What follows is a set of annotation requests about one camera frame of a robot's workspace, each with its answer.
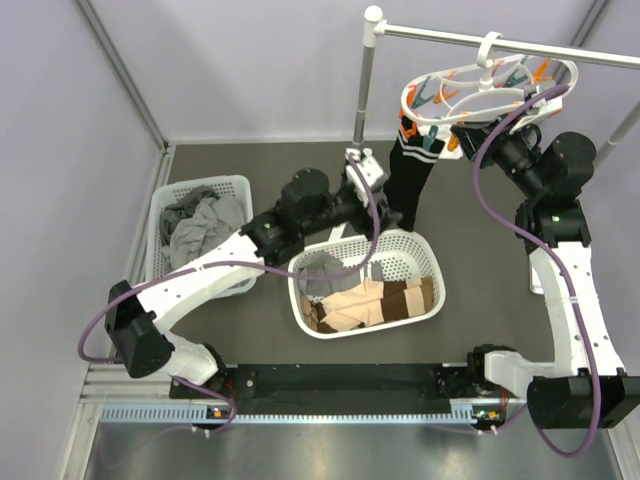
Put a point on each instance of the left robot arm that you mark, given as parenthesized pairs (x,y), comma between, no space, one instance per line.
(139,319)

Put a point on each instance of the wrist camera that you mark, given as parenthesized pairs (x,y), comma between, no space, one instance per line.
(363,170)
(547,106)

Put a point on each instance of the grey slotted cable duct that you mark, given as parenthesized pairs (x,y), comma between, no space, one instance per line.
(457,414)

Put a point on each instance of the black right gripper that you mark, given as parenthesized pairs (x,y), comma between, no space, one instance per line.
(475,136)

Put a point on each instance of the black sock with white stripes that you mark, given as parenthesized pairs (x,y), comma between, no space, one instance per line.
(410,167)

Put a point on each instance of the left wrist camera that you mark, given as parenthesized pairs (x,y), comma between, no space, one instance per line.
(363,170)

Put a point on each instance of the white oval sock basket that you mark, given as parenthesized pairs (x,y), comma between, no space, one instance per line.
(402,255)

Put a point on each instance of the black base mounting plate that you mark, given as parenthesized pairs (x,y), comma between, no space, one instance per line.
(350,388)

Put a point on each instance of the teal clothes peg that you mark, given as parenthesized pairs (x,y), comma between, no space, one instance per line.
(430,137)

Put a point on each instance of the grey clothes pile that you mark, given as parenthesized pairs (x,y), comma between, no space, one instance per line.
(196,224)

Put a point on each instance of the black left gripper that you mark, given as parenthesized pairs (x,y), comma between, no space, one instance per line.
(364,222)

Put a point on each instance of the white sock on hanger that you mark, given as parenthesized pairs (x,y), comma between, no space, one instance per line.
(452,150)

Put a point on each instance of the white round clip hanger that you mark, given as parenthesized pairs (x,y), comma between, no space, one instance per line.
(484,91)

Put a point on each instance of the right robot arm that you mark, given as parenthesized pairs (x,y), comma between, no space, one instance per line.
(557,240)

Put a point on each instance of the brown beige striped socks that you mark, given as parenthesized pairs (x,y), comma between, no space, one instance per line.
(370,304)

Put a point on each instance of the orange clothes peg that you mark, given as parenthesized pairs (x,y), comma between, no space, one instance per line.
(408,128)

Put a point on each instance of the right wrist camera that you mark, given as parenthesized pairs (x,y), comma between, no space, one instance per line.
(547,106)

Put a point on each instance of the white rectangular laundry basket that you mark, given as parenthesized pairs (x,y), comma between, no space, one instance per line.
(235,185)

